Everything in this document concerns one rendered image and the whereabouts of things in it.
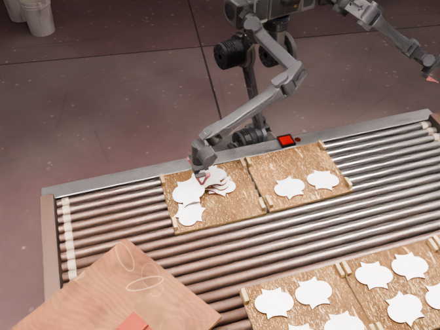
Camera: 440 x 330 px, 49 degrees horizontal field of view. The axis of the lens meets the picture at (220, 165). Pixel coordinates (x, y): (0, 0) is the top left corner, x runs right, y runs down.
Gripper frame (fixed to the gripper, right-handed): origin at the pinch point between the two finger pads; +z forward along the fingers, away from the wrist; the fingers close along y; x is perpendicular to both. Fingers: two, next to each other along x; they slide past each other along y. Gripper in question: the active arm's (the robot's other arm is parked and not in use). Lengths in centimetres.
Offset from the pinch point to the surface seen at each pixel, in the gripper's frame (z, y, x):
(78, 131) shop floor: 101, -175, -51
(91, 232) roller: 11, 8, -50
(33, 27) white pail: 89, -342, -73
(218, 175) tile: 1.5, 1.1, 8.9
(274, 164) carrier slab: 7.1, -3.1, 39.1
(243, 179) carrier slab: 7.4, 1.8, 21.3
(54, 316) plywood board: -1, 50, -67
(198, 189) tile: 2.0, 6.0, -2.0
